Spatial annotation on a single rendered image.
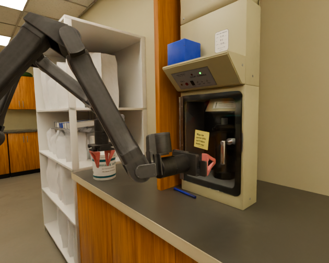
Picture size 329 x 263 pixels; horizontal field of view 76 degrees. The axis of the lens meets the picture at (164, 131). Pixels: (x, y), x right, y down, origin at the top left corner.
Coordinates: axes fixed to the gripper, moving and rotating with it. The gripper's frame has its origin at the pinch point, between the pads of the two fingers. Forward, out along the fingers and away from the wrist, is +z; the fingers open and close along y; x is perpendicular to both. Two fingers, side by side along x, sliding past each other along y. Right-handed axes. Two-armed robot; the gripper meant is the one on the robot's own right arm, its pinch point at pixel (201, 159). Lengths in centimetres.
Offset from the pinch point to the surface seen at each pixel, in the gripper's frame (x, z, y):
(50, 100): -31, -4, 179
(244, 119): -13.4, 16.1, -6.4
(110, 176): 18, -1, 64
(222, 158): 1.0, 10.2, -1.5
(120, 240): 42, -9, 39
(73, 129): -7, -6, 109
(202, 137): -5.8, 15.0, 11.5
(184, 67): -34.0, 4.9, 12.7
